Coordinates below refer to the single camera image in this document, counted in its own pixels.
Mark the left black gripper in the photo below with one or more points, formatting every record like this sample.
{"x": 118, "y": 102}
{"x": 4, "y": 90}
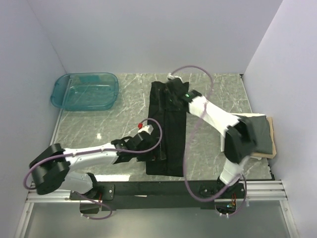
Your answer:
{"x": 152, "y": 155}

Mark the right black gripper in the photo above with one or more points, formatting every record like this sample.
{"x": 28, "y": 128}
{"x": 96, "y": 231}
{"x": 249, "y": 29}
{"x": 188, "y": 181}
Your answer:
{"x": 168, "y": 93}

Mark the black t shirt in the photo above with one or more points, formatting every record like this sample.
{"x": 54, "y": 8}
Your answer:
{"x": 173, "y": 125}

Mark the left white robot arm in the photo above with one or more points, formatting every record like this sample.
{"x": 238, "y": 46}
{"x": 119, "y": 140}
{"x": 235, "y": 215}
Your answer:
{"x": 56, "y": 168}

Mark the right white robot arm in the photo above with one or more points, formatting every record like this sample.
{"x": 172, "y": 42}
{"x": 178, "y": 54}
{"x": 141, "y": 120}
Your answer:
{"x": 239, "y": 135}

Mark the black base crossbar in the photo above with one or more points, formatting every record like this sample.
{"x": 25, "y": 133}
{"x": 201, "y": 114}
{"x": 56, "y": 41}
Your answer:
{"x": 161, "y": 194}

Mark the teal plastic bin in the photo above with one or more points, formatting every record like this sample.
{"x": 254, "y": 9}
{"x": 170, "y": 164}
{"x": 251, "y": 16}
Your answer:
{"x": 83, "y": 92}

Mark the folded dark grey shirt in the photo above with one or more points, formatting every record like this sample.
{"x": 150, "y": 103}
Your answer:
{"x": 262, "y": 134}

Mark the brown cardboard board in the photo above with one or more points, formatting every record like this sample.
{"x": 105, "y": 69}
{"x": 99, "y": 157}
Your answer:
{"x": 259, "y": 156}

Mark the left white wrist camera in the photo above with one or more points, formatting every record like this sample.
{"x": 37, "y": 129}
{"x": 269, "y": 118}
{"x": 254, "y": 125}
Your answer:
{"x": 145, "y": 128}

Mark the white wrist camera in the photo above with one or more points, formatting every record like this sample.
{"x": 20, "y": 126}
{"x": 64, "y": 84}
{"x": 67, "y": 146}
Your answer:
{"x": 170, "y": 76}
{"x": 145, "y": 128}

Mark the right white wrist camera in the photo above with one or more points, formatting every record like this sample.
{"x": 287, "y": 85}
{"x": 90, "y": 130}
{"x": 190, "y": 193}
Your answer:
{"x": 170, "y": 76}

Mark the aluminium frame rail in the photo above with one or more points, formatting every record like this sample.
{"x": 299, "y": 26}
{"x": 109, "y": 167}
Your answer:
{"x": 264, "y": 190}

